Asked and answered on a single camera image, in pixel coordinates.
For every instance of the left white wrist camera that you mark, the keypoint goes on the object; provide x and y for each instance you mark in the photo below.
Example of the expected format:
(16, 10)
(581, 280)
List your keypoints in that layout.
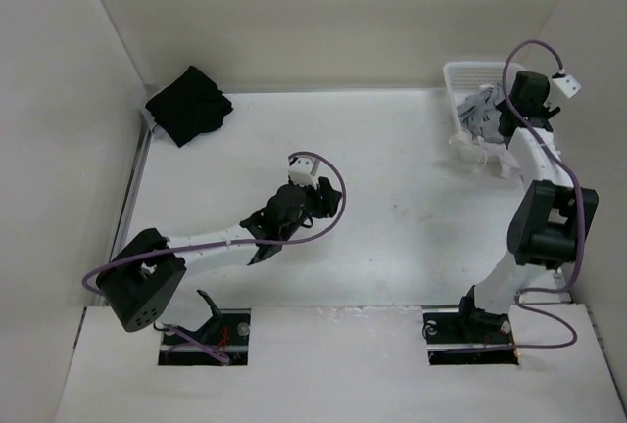
(302, 171)

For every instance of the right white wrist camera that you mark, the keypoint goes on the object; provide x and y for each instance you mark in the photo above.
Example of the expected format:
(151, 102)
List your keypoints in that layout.
(564, 86)

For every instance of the folded black tank top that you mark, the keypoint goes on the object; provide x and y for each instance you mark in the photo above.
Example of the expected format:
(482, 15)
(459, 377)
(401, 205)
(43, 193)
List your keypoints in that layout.
(191, 106)

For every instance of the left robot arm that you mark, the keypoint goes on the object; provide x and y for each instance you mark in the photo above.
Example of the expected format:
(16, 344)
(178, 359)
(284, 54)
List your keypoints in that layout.
(165, 279)

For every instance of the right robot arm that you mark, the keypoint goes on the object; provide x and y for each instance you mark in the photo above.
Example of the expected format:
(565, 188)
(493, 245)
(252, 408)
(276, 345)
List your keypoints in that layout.
(551, 224)

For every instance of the white tank top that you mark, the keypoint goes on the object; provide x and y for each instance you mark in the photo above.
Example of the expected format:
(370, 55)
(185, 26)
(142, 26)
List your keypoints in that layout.
(476, 151)

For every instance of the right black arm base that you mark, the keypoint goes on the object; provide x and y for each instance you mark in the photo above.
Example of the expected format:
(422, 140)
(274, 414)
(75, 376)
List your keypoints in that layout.
(466, 335)

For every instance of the white plastic basket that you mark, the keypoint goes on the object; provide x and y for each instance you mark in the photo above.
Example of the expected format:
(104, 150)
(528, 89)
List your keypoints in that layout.
(465, 78)

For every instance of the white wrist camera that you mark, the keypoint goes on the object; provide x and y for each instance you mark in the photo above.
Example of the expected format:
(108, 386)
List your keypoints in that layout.
(564, 86)
(302, 171)

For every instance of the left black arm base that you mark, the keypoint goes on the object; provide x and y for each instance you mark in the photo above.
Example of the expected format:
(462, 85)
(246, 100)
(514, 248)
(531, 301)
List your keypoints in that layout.
(225, 336)

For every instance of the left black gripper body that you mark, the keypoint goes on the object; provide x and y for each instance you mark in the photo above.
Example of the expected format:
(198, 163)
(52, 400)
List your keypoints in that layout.
(311, 207)

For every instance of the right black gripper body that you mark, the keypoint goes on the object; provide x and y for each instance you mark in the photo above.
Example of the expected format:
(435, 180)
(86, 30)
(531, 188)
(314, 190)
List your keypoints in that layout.
(545, 111)

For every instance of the grey tank top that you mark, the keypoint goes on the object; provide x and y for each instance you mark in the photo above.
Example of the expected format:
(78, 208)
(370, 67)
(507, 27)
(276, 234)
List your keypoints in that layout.
(479, 115)

